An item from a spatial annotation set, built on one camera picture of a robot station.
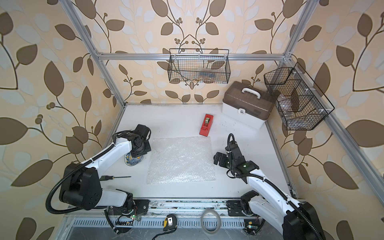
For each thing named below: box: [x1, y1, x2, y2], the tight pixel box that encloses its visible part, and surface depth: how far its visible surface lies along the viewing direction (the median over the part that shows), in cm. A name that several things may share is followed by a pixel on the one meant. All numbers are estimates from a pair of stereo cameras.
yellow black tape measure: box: [163, 213, 178, 233], surface depth 69 cm
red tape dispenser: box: [199, 113, 214, 137], surface depth 104 cm
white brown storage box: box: [222, 81, 275, 130], surface depth 99 cm
